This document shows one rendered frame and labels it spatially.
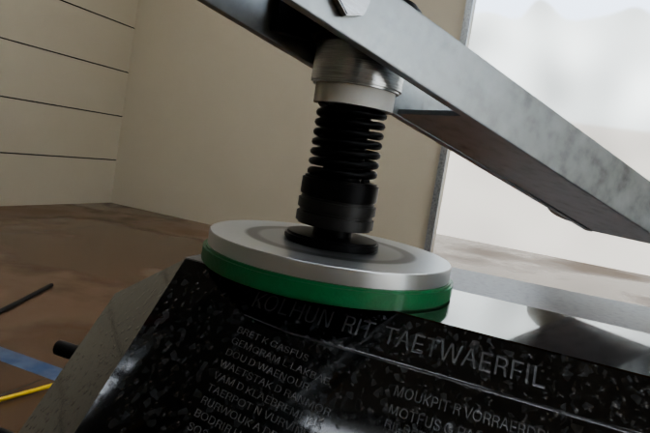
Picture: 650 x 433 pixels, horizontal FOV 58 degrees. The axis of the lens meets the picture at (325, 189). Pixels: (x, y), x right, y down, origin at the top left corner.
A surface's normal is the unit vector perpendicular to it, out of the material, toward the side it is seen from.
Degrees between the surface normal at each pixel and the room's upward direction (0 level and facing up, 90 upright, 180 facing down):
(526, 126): 90
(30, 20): 90
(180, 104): 90
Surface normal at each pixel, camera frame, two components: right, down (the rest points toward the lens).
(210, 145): -0.35, 0.00
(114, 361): -0.62, -0.67
